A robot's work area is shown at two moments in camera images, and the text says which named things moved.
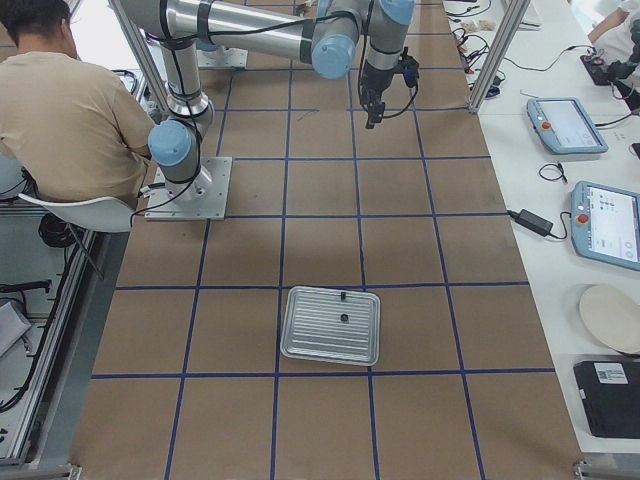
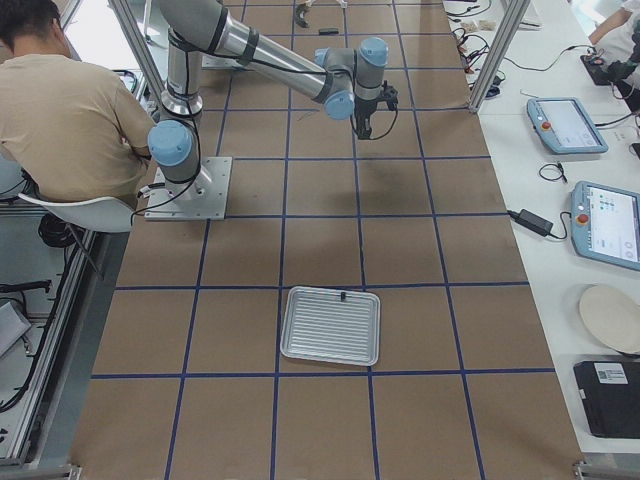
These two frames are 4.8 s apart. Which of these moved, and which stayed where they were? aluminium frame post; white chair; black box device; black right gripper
Moved: black right gripper
Stayed: white chair; aluminium frame post; black box device
